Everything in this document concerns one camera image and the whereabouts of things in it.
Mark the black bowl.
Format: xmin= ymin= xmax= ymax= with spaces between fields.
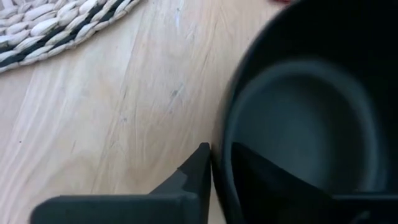
xmin=211 ymin=0 xmax=398 ymax=224

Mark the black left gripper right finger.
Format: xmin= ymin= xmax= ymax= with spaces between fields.
xmin=231 ymin=142 xmax=398 ymax=224

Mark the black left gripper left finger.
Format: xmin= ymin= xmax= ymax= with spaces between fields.
xmin=29 ymin=142 xmax=212 ymax=224

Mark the round woven placemat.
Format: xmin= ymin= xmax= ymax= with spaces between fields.
xmin=0 ymin=0 xmax=141 ymax=74

